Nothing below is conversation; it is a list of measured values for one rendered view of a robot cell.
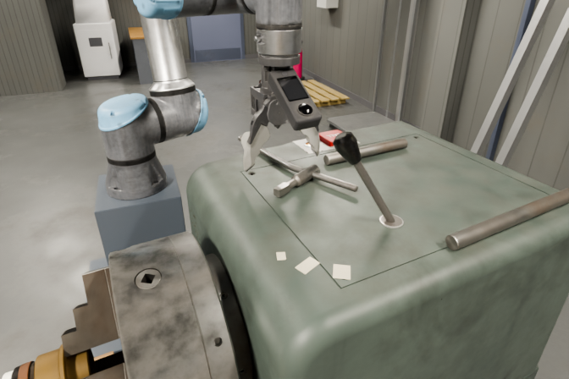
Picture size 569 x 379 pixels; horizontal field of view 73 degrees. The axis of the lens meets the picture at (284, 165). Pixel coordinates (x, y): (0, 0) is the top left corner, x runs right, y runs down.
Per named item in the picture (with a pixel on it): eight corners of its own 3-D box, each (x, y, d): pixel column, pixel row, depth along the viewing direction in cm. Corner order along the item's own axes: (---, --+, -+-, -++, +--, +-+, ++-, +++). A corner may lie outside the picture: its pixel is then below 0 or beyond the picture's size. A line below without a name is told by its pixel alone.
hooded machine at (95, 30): (88, 72, 704) (69, -9, 644) (124, 69, 724) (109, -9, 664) (85, 81, 642) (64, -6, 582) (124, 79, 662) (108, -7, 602)
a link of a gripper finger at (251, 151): (237, 161, 73) (262, 119, 72) (249, 174, 69) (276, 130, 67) (223, 155, 71) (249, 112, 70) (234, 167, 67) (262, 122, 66)
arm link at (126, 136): (97, 150, 97) (85, 98, 91) (148, 136, 105) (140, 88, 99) (116, 166, 89) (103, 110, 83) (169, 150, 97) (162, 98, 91)
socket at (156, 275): (134, 300, 51) (130, 287, 50) (143, 280, 54) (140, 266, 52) (157, 304, 51) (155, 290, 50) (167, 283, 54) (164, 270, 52)
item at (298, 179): (281, 200, 64) (320, 176, 72) (281, 189, 64) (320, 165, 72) (271, 196, 66) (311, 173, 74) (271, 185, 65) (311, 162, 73)
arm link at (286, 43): (310, 29, 61) (263, 31, 58) (309, 57, 63) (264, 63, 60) (289, 24, 67) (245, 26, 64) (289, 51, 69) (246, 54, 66)
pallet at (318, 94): (350, 105, 525) (350, 97, 520) (297, 112, 501) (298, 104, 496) (315, 85, 619) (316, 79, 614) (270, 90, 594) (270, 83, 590)
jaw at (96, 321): (146, 323, 62) (130, 250, 63) (147, 329, 57) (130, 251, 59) (69, 349, 58) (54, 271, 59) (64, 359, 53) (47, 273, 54)
